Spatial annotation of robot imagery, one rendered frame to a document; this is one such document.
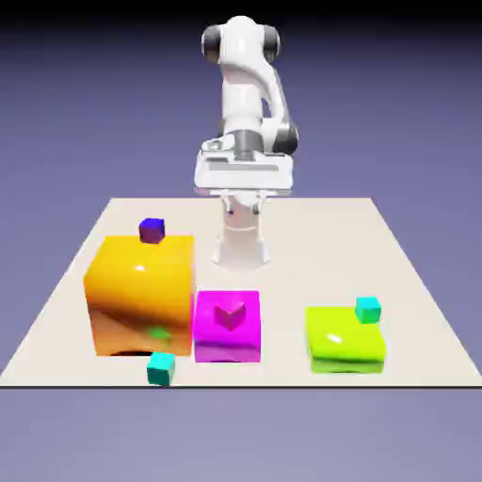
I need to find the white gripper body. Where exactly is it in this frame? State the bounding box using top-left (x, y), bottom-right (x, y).
top-left (193, 149), bottom-right (295, 198)

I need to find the small blue cube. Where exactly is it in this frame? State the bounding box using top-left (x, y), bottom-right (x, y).
top-left (137, 217), bottom-right (167, 245)

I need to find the small magenta cube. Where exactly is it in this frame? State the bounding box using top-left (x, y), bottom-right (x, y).
top-left (214, 298), bottom-right (248, 332)

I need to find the small teal cube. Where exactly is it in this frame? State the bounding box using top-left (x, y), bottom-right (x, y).
top-left (354, 296), bottom-right (382, 325)
top-left (146, 351), bottom-right (177, 388)

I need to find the large magenta box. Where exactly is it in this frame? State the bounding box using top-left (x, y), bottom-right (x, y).
top-left (193, 290), bottom-right (262, 364)

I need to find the large orange box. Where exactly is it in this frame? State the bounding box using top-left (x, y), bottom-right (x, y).
top-left (83, 234), bottom-right (196, 358)

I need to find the large lime green box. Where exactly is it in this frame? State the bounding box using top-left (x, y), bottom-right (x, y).
top-left (304, 306), bottom-right (388, 375)

